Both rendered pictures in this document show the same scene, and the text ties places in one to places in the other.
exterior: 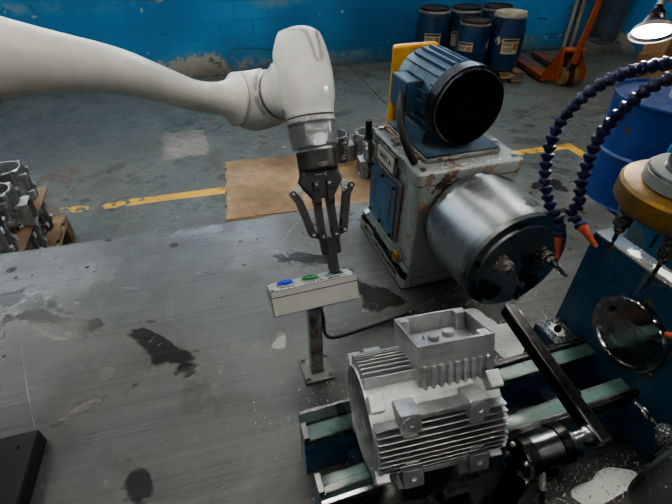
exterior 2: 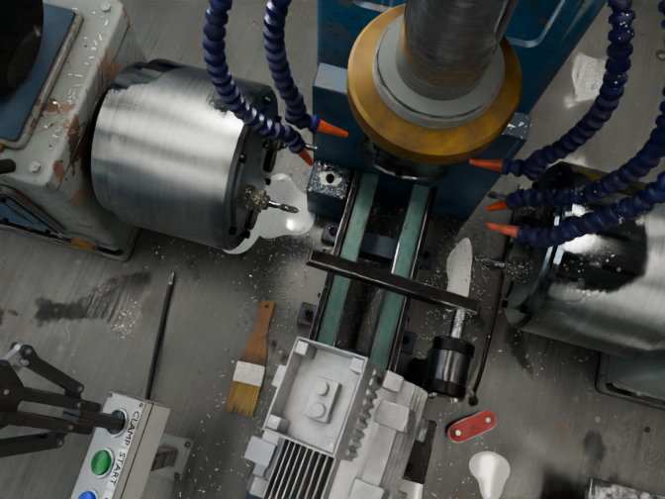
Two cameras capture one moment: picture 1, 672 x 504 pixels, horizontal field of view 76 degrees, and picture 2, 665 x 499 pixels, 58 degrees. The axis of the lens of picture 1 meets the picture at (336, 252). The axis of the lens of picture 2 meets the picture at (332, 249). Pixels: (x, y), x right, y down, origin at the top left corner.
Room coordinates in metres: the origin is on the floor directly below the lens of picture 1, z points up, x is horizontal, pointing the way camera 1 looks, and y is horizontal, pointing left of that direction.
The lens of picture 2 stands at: (0.42, -0.14, 1.87)
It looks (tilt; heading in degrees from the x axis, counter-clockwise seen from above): 74 degrees down; 298
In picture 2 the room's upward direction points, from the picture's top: 5 degrees clockwise
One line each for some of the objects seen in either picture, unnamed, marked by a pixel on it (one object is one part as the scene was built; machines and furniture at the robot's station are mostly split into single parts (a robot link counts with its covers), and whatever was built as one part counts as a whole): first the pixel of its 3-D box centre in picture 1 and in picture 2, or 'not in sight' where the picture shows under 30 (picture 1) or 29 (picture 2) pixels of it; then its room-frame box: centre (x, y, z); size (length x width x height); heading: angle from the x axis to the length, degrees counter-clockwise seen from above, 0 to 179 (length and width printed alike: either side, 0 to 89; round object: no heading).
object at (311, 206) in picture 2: (549, 345); (329, 190); (0.62, -0.48, 0.86); 0.07 x 0.06 x 0.12; 18
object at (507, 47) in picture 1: (467, 43); not in sight; (5.58, -1.59, 0.37); 1.20 x 0.80 x 0.74; 100
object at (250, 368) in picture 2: not in sight; (253, 356); (0.57, -0.17, 0.80); 0.21 x 0.05 x 0.01; 110
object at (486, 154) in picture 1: (429, 195); (28, 123); (1.06, -0.27, 0.99); 0.35 x 0.31 x 0.37; 18
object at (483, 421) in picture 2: not in sight; (471, 426); (0.20, -0.27, 0.81); 0.09 x 0.03 x 0.02; 55
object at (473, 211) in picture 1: (479, 226); (162, 147); (0.83, -0.34, 1.04); 0.37 x 0.25 x 0.25; 18
